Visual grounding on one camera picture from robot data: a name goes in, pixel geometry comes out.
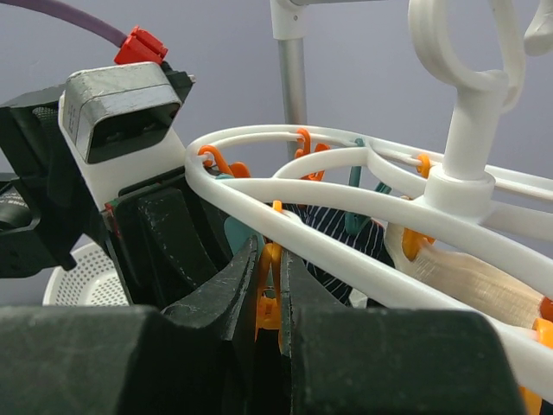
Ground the orange clothes peg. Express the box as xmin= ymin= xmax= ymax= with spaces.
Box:
xmin=253 ymin=199 xmax=286 ymax=347
xmin=198 ymin=145 xmax=251 ymax=178
xmin=402 ymin=153 xmax=435 ymax=261
xmin=294 ymin=128 xmax=331 ymax=182
xmin=518 ymin=296 xmax=553 ymax=415

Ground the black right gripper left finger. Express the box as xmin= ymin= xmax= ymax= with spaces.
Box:
xmin=1 ymin=238 xmax=258 ymax=414

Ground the teal clothes peg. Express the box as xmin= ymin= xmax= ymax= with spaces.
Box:
xmin=214 ymin=172 xmax=264 ymax=260
xmin=345 ymin=137 xmax=391 ymax=236

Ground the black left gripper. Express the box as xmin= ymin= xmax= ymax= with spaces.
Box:
xmin=1 ymin=62 xmax=231 ymax=308

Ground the white perforated plastic basket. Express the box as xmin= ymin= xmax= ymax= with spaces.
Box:
xmin=42 ymin=242 xmax=130 ymax=307

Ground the white clip hanger frame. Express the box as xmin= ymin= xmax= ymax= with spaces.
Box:
xmin=184 ymin=0 xmax=553 ymax=390

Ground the navy underwear with cream waistband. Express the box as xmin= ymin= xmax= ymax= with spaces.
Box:
xmin=385 ymin=223 xmax=552 ymax=329

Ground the striped navy underwear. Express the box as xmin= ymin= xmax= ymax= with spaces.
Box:
xmin=283 ymin=204 xmax=395 ymax=307

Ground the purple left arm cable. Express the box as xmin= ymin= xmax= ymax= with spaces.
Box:
xmin=0 ymin=0 xmax=169 ymax=66

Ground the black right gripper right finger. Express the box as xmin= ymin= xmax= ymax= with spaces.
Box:
xmin=281 ymin=252 xmax=524 ymax=414

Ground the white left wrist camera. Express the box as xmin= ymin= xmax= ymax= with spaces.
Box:
xmin=59 ymin=62 xmax=185 ymax=208

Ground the white and grey clothes rack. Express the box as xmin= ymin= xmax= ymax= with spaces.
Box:
xmin=269 ymin=0 xmax=390 ymax=162

